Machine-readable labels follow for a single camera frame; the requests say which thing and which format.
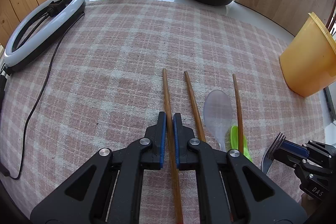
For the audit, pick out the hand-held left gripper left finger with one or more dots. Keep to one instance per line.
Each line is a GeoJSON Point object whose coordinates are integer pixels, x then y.
{"type": "Point", "coordinates": [163, 134]}

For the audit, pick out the metal fork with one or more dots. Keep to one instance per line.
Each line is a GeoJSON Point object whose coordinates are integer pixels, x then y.
{"type": "Point", "coordinates": [266, 161]}

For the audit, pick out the green plastic spoon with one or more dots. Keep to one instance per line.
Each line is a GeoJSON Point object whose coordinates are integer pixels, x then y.
{"type": "Point", "coordinates": [233, 136]}

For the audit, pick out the brown wooden chopstick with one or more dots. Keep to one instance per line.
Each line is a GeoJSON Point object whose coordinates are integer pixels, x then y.
{"type": "Point", "coordinates": [167, 92]}
{"type": "Point", "coordinates": [238, 108]}
{"type": "Point", "coordinates": [193, 103]}

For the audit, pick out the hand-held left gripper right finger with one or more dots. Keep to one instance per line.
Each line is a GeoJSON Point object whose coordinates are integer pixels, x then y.
{"type": "Point", "coordinates": [176, 134]}

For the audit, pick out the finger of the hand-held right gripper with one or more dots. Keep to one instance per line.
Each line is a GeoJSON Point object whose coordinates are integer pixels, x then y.
{"type": "Point", "coordinates": [288, 158]}
{"type": "Point", "coordinates": [294, 147]}

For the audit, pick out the yellow plastic container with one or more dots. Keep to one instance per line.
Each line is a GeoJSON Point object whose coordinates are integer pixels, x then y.
{"type": "Point", "coordinates": [307, 64]}

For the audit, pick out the pink plaid cloth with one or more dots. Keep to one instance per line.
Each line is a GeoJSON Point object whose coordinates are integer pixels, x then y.
{"type": "Point", "coordinates": [118, 56]}

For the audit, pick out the translucent plastic spoon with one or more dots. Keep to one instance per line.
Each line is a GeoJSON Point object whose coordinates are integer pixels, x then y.
{"type": "Point", "coordinates": [218, 111]}

